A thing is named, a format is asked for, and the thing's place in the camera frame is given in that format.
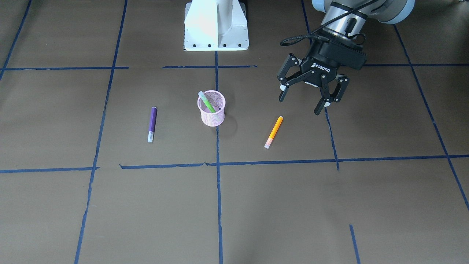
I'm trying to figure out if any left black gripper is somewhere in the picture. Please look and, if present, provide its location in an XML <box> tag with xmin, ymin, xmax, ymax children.
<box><xmin>277</xmin><ymin>37</ymin><xmax>367</xmax><ymax>116</ymax></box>

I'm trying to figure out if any orange highlighter pen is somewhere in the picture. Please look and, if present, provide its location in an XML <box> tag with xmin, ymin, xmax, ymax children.
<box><xmin>263</xmin><ymin>116</ymin><xmax>284</xmax><ymax>149</ymax></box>

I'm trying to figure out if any green highlighter pen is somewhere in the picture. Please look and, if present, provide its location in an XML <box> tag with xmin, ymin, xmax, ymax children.
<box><xmin>198</xmin><ymin>91</ymin><xmax>217</xmax><ymax>113</ymax></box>

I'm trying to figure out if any purple highlighter pen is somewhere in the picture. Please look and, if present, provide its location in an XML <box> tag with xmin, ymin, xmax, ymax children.
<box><xmin>147</xmin><ymin>106</ymin><xmax>158</xmax><ymax>143</ymax></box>

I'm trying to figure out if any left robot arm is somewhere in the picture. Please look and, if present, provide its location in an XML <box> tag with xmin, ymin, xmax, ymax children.
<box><xmin>277</xmin><ymin>0</ymin><xmax>415</xmax><ymax>115</ymax></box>

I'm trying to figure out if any pink mesh pen holder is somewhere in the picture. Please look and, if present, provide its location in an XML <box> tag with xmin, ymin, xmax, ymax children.
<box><xmin>197</xmin><ymin>90</ymin><xmax>226</xmax><ymax>127</ymax></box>

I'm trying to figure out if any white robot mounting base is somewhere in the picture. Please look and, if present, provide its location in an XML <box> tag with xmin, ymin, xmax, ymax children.
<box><xmin>183</xmin><ymin>0</ymin><xmax>250</xmax><ymax>51</ymax></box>

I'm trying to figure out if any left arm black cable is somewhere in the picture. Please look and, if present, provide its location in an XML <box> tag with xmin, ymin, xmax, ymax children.
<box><xmin>280</xmin><ymin>0</ymin><xmax>378</xmax><ymax>47</ymax></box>

